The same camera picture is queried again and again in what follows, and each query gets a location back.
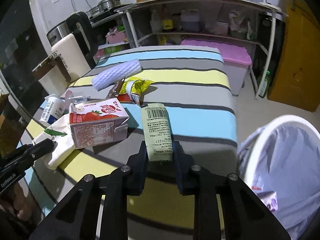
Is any white trash bin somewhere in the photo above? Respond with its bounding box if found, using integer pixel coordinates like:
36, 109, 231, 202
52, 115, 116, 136
237, 115, 319, 188

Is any striped tablecloth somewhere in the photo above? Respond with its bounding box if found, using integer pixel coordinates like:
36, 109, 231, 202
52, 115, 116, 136
25, 46, 238, 239

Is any white soy milk maker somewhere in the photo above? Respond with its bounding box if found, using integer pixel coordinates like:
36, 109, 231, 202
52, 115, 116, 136
51, 34, 91, 83

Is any metal kitchen shelf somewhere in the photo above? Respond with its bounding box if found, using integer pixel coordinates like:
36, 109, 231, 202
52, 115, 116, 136
117, 0, 284, 96

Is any grey bin liner bag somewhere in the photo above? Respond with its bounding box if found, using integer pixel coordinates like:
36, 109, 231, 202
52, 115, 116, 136
236, 118, 320, 234

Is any yellow snack wrapper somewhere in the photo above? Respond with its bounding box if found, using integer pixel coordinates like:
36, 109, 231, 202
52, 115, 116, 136
117, 79, 154, 105

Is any steel cooking pot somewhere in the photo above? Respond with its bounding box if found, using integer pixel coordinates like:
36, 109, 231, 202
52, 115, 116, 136
98, 0, 121, 10

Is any brown white mug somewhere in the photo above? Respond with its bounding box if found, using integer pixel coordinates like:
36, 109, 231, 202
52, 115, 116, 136
32, 55, 71, 96

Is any pink lid storage box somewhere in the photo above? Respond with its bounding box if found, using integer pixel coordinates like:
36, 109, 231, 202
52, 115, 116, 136
181, 39, 252, 96

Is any clear plastic cup lid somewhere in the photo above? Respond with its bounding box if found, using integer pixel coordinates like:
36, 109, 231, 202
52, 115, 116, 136
65, 90, 88, 106

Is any white yogurt cup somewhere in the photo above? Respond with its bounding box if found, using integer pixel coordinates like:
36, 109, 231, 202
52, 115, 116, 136
40, 94, 66, 127

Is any green plastic bottle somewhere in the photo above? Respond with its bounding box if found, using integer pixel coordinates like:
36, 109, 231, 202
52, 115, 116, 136
258, 71, 271, 98

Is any left hand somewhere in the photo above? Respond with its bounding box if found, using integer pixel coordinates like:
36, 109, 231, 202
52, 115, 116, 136
1, 180, 43, 223

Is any pink plastic basket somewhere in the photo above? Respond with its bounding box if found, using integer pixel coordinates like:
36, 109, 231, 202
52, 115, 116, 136
106, 30, 128, 44

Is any steel electric kettle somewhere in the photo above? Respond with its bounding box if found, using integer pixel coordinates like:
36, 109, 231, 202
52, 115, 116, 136
47, 11, 98, 69

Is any yellow wooden door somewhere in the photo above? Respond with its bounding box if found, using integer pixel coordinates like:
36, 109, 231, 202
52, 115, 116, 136
267, 0, 319, 112

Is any strawberry milk carton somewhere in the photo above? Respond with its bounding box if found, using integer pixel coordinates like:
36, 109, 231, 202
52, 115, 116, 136
69, 98, 129, 149

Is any green paper snack packet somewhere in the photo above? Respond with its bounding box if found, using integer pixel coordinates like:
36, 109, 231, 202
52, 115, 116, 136
141, 103, 173, 161

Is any white green paper wrapper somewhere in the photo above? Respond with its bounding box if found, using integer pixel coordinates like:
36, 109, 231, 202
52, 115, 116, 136
33, 114, 75, 170

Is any brown snack wrapper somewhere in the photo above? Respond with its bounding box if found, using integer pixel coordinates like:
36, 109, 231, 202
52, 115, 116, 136
106, 80, 124, 99

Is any white foam net sleeve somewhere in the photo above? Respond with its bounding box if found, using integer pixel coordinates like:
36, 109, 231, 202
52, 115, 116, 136
92, 59, 142, 91

